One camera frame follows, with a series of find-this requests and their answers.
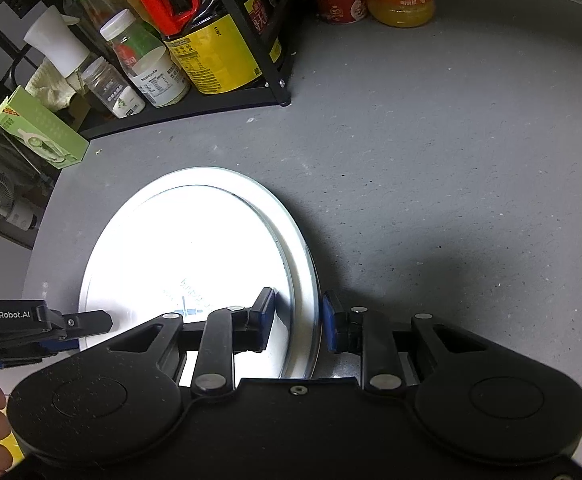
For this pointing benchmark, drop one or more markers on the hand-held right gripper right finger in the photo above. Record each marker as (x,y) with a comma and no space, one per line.
(329,320)

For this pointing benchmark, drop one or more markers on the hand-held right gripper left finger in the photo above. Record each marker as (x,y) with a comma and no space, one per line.
(266,310)

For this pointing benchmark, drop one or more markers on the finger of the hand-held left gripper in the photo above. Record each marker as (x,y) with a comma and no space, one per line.
(88,322)

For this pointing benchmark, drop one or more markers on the large plain white plate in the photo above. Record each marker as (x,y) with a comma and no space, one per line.
(302,260)

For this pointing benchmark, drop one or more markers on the white plate with grey print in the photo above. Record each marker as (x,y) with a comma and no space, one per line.
(186,260)

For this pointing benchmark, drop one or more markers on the light green carton box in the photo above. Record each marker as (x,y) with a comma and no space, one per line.
(46,127)

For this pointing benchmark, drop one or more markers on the black metal rack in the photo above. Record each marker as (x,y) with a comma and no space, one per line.
(181,107)

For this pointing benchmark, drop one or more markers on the small clear spice jar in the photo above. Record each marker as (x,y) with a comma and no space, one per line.
(121,100)

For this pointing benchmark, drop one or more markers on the white cloth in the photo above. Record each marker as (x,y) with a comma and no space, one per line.
(53,91)

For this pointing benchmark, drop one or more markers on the white capped drink bottle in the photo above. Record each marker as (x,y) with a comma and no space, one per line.
(156,75)

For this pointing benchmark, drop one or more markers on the white cup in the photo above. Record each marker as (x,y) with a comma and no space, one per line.
(56,42)

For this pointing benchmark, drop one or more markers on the dark sauce bottle yellow label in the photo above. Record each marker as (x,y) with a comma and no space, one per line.
(262,15)

